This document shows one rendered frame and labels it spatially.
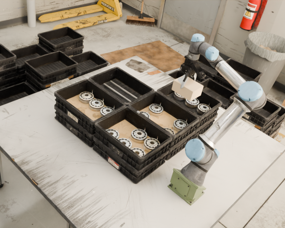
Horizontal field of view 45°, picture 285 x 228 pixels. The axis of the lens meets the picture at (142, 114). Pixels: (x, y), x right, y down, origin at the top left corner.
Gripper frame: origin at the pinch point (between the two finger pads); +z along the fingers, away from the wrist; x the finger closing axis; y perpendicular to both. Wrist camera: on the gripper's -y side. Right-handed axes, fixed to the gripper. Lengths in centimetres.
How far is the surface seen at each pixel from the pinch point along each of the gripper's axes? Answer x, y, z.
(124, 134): 44, 11, 27
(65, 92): 53, 61, 20
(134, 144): 46, 0, 27
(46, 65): 6, 152, 60
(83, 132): 60, 32, 32
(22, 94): 35, 151, 82
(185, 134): 14.3, -15.7, 24.3
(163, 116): 8.8, 7.1, 27.0
